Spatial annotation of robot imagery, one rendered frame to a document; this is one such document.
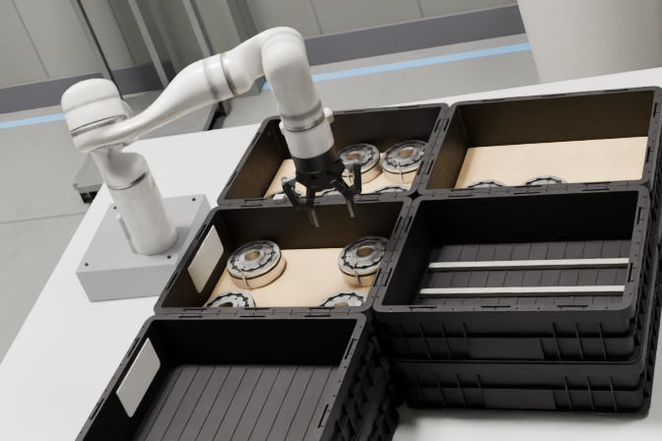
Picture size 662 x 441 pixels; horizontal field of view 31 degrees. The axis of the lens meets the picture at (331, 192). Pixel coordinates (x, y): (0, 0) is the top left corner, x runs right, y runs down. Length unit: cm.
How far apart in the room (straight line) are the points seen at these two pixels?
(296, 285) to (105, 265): 51
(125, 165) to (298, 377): 63
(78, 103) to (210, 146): 106
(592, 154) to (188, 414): 88
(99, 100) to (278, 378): 53
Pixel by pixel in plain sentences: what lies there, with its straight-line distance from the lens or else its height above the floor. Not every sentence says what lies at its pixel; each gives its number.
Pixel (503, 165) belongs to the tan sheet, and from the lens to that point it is 227.
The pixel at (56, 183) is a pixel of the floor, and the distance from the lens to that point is 455.
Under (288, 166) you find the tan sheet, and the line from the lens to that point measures 246.
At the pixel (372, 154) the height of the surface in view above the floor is 86.
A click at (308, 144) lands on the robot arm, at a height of 114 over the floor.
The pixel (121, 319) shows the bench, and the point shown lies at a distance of 246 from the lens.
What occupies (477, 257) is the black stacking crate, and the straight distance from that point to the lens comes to 207.
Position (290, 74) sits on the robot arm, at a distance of 182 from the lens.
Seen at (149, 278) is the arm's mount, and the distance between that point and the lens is 245.
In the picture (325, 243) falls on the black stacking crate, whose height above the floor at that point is 84.
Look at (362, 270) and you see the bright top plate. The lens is 206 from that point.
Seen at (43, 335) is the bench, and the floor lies 70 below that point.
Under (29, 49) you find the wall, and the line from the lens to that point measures 504.
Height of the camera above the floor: 209
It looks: 33 degrees down
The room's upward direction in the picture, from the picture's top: 19 degrees counter-clockwise
